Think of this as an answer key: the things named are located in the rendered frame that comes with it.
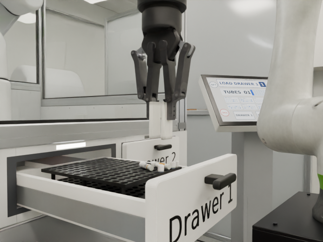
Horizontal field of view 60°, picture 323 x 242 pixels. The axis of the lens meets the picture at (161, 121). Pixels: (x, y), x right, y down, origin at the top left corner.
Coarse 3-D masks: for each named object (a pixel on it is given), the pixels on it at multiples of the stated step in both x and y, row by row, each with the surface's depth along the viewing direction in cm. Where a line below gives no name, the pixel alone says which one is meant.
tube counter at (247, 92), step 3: (243, 90) 132; (246, 90) 132; (249, 90) 133; (252, 90) 133; (255, 90) 134; (258, 90) 134; (261, 90) 135; (264, 90) 135; (246, 93) 131; (249, 93) 132; (252, 93) 132; (255, 93) 132; (258, 93) 133; (261, 93) 133; (264, 93) 134
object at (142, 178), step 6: (180, 168) 58; (150, 174) 51; (156, 174) 51; (162, 174) 52; (126, 180) 46; (132, 180) 46; (138, 180) 46; (144, 180) 48; (120, 186) 44; (126, 186) 44
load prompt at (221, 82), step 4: (216, 80) 133; (220, 80) 133; (224, 80) 134; (228, 80) 135; (232, 80) 135; (236, 80) 136; (240, 80) 136; (244, 80) 137; (248, 80) 138; (252, 80) 138; (220, 84) 132; (224, 84) 132; (228, 84) 133; (232, 84) 133; (236, 84) 134; (240, 84) 135; (244, 84) 135; (248, 84) 136; (252, 84) 136; (256, 84) 137; (260, 84) 138; (264, 84) 138
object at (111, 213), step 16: (80, 160) 69; (16, 176) 54; (32, 176) 52; (48, 176) 61; (64, 176) 64; (32, 192) 51; (48, 192) 48; (64, 192) 46; (80, 192) 44; (96, 192) 42; (32, 208) 51; (48, 208) 48; (64, 208) 46; (80, 208) 43; (96, 208) 41; (112, 208) 40; (128, 208) 38; (144, 208) 37; (80, 224) 44; (96, 224) 42; (112, 224) 40; (128, 224) 38; (144, 224) 36; (128, 240) 38; (144, 240) 37
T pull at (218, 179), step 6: (210, 174) 46; (216, 174) 46; (228, 174) 45; (234, 174) 46; (210, 180) 44; (216, 180) 41; (222, 180) 41; (228, 180) 43; (234, 180) 45; (216, 186) 41; (222, 186) 41
